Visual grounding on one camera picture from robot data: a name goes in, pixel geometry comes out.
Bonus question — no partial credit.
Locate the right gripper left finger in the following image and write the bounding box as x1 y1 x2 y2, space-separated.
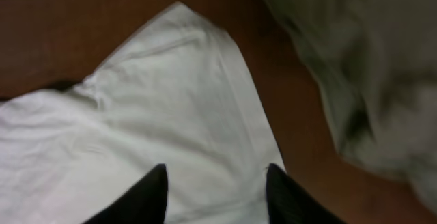
84 164 168 224

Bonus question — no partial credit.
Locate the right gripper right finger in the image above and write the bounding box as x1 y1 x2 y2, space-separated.
266 163 345 224

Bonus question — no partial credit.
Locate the white t-shirt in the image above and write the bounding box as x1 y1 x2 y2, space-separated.
1 3 282 223

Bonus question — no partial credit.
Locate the grey garment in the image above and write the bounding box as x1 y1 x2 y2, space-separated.
264 0 436 211

